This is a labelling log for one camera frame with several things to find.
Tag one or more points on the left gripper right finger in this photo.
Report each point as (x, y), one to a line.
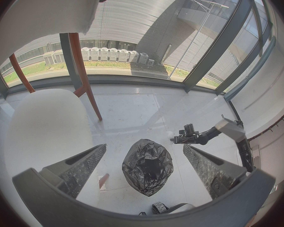
(204, 169)

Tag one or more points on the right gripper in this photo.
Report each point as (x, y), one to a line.
(188, 139)

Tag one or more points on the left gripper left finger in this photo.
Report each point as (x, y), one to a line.
(81, 171)

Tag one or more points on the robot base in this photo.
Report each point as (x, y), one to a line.
(177, 208)

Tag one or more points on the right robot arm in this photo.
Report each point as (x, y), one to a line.
(230, 129)

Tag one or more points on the black plastic bag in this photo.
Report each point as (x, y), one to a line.
(146, 167)

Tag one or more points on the crumpled white paper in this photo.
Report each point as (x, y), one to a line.
(169, 134)

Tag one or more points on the white chair with wooden legs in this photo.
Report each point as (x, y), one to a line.
(47, 131)

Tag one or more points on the window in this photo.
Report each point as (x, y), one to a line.
(142, 32)

